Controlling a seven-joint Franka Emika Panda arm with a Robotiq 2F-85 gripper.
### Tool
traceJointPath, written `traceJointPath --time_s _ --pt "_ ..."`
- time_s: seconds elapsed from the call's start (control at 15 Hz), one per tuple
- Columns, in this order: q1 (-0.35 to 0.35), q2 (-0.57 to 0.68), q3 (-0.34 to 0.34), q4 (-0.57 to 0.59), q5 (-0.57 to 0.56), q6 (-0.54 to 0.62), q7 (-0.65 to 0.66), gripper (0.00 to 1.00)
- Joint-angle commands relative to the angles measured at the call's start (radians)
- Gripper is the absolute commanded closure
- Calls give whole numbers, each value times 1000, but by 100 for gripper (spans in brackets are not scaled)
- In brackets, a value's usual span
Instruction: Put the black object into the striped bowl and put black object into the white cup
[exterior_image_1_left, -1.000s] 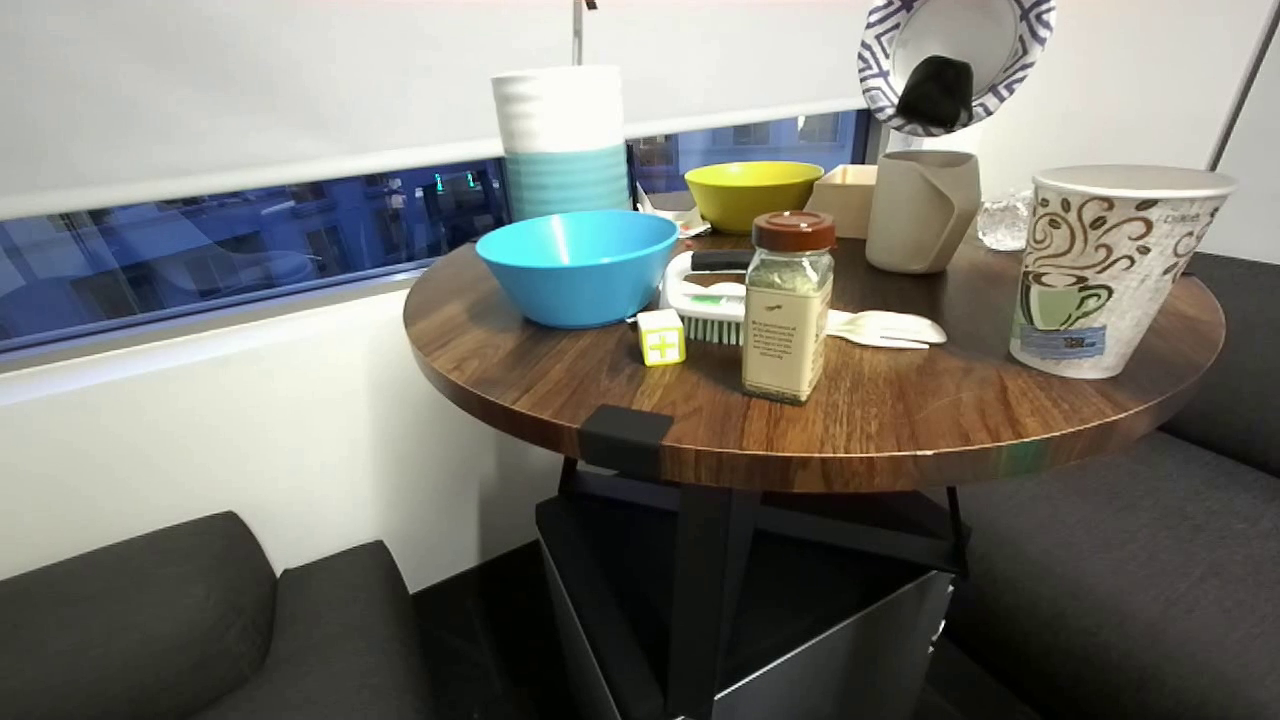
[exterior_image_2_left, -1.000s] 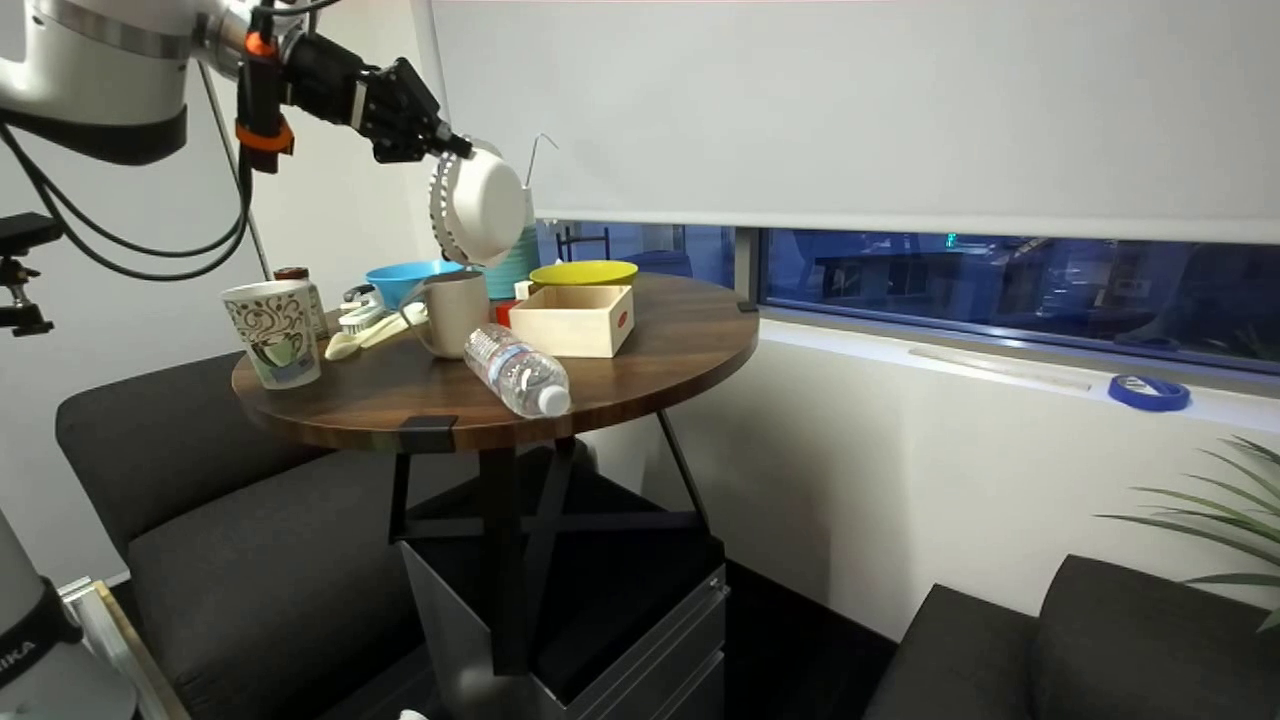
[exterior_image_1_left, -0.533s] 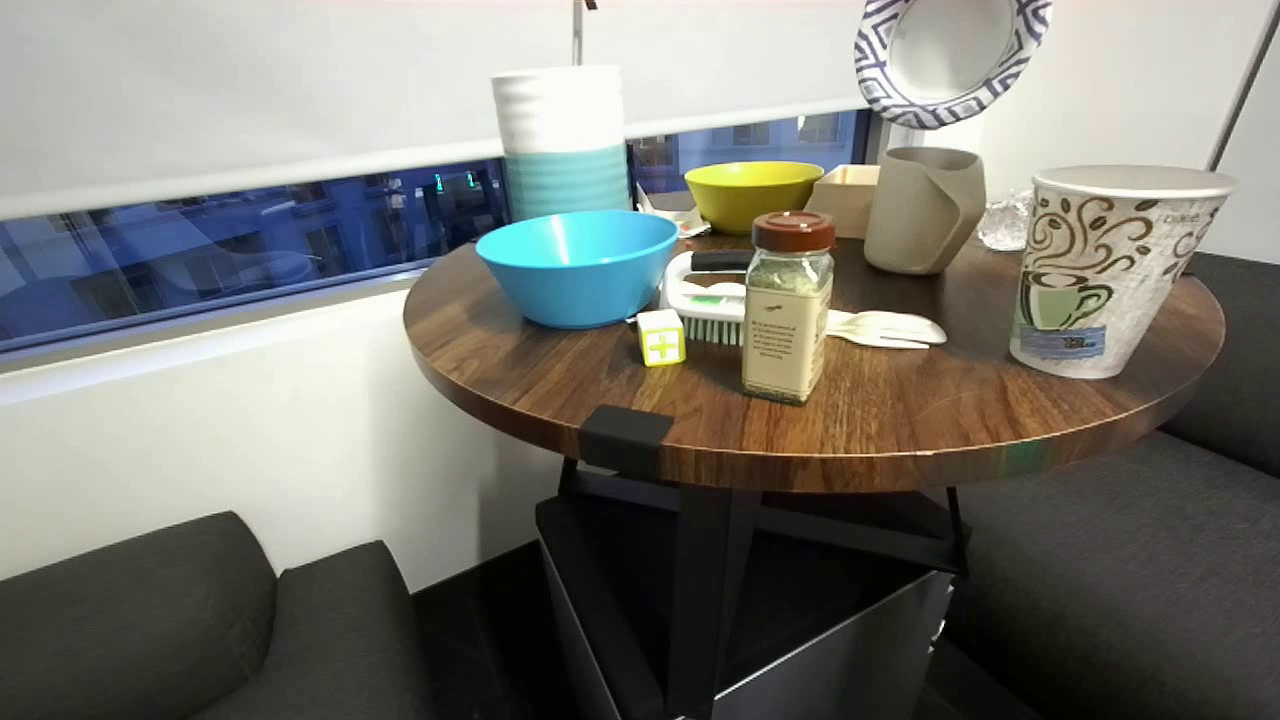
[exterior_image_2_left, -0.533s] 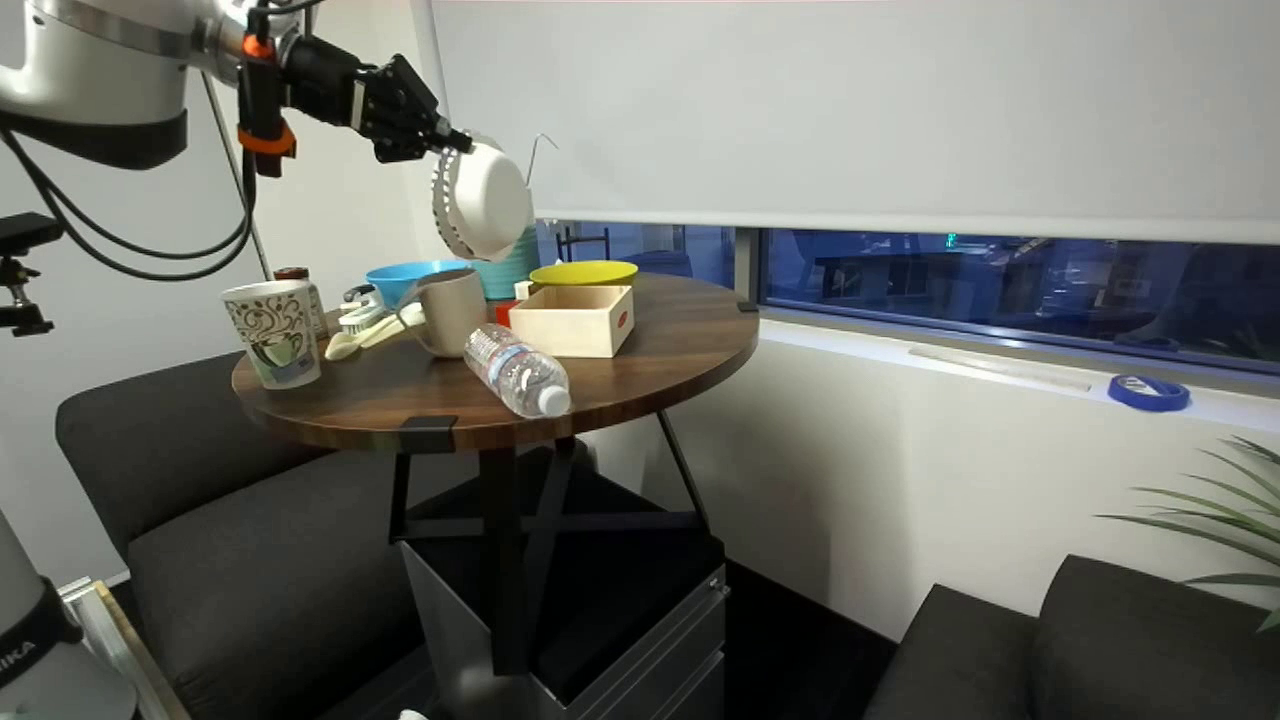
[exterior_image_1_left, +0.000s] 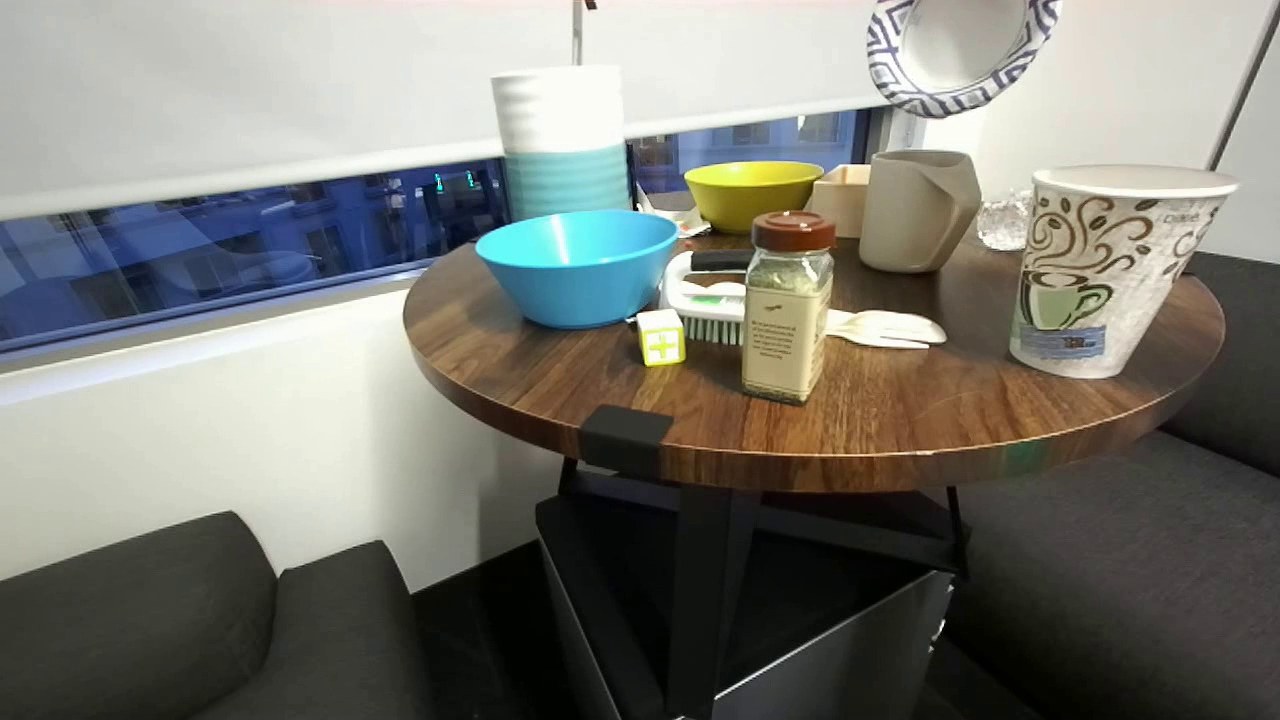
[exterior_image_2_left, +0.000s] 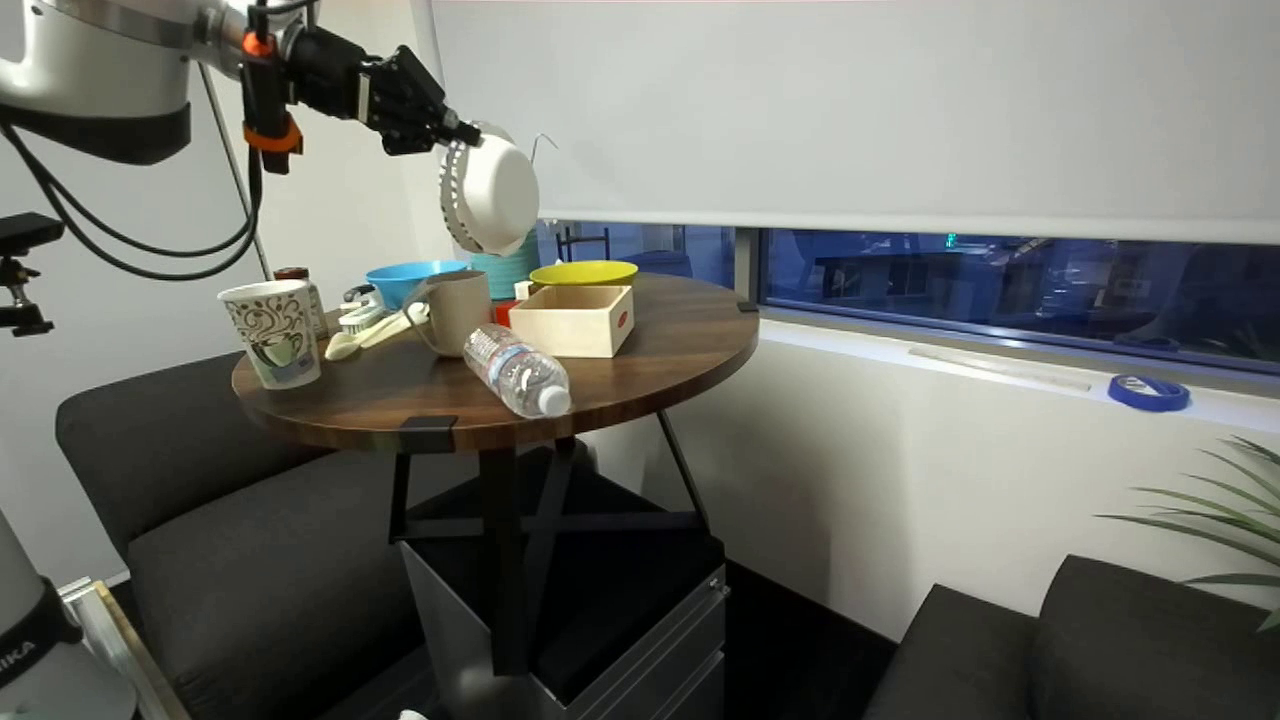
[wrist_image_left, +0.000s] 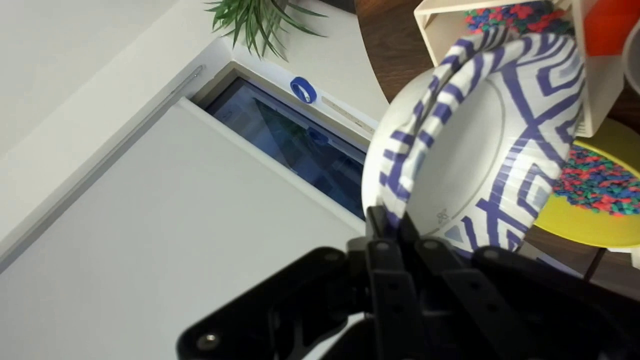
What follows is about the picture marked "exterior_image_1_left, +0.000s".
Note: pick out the blue plastic bowl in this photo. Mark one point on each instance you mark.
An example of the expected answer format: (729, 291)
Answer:
(572, 273)

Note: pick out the flat black object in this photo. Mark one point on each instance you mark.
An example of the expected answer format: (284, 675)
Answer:
(722, 254)

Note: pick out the yellow green bowl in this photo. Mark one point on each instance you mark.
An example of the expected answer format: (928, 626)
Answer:
(754, 193)

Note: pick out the beige angular cup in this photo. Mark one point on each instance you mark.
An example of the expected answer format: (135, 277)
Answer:
(918, 215)

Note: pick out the printed paper coffee cup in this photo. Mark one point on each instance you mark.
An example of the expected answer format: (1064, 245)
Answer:
(1104, 273)

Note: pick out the small yellow green cube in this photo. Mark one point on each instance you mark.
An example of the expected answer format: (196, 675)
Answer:
(660, 338)

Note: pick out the spice jar with brown lid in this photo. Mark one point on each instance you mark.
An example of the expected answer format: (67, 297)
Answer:
(785, 313)

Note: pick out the black table base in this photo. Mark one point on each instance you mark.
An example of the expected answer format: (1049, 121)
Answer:
(704, 584)

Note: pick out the white and teal ribbed vase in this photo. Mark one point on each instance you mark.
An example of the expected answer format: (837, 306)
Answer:
(563, 141)

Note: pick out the light wooden box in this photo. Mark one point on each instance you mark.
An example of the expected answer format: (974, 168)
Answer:
(837, 203)

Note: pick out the dark window pane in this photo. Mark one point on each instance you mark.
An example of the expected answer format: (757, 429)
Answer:
(202, 254)

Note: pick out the white roller blind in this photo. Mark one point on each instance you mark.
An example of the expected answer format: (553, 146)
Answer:
(267, 83)

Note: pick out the dark grey sofa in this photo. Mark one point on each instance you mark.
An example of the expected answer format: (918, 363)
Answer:
(1133, 573)
(174, 626)

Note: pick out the thin metal stand pole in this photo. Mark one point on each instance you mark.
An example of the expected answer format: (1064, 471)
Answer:
(1247, 102)

